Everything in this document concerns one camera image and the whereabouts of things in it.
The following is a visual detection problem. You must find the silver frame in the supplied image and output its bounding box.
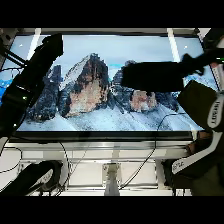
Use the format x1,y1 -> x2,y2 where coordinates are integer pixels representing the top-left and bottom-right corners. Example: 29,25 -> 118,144
0,139 -> 201,197

